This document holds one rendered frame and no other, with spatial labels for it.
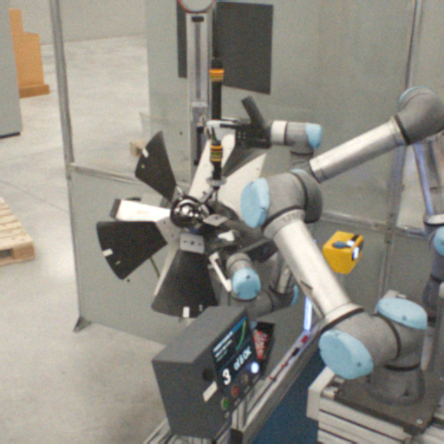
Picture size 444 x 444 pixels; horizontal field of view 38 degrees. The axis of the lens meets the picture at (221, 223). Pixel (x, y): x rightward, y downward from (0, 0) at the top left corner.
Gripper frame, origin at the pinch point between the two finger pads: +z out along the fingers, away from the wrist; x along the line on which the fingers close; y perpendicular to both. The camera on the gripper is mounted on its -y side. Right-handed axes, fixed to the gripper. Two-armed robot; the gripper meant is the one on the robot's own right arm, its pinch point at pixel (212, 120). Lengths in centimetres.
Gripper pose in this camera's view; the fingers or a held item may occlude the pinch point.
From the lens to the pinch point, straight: 209.8
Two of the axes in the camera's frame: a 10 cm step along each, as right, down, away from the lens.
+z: -9.5, -1.3, 2.8
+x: 3.1, -3.7, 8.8
